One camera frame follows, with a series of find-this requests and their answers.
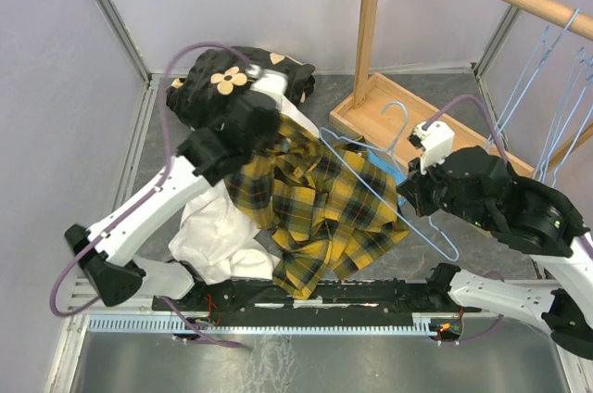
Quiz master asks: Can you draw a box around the light blue wire hanger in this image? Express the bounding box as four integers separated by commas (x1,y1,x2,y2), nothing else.
319,100,461,262
533,47,592,187
486,7,580,151

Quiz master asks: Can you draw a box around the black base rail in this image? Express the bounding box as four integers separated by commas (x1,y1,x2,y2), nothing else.
174,279,460,325

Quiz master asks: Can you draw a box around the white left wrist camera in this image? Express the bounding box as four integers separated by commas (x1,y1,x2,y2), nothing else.
246,64,287,108

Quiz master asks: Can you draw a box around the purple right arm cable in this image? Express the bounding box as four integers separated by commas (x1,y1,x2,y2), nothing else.
428,94,511,167

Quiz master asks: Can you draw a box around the white slotted cable duct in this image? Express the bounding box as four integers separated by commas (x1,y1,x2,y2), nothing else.
85,312,447,336

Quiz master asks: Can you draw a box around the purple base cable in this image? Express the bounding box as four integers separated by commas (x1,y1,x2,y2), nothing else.
164,298,242,350

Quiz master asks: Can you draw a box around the white shirt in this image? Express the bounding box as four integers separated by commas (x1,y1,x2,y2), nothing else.
167,95,307,286

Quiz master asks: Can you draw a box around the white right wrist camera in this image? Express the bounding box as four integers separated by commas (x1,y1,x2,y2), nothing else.
408,121,455,175

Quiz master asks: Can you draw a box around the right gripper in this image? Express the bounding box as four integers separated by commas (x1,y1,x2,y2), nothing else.
397,147,495,230

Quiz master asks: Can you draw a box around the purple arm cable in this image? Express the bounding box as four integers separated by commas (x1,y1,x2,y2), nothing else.
48,42,254,318
428,94,511,167

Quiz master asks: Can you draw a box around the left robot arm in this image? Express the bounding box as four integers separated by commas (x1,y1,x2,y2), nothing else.
65,89,283,310

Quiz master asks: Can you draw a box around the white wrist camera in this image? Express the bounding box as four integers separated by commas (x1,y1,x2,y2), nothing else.
408,121,455,175
246,64,287,108

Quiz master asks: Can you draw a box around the black flower-pattern garment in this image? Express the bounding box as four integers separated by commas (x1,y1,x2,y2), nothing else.
166,46,315,129

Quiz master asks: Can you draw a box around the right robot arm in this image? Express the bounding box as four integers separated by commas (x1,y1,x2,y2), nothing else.
397,146,592,360

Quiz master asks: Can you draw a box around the blue folded cloth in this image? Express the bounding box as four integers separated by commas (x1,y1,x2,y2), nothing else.
368,150,406,185

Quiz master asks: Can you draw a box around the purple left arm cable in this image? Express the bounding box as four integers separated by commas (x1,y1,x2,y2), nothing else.
48,42,254,318

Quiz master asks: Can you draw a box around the yellow plaid shirt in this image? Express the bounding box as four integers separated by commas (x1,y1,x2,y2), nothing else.
226,117,409,299

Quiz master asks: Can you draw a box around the wooden clothes rack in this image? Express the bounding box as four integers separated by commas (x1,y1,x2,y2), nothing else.
330,0,592,165

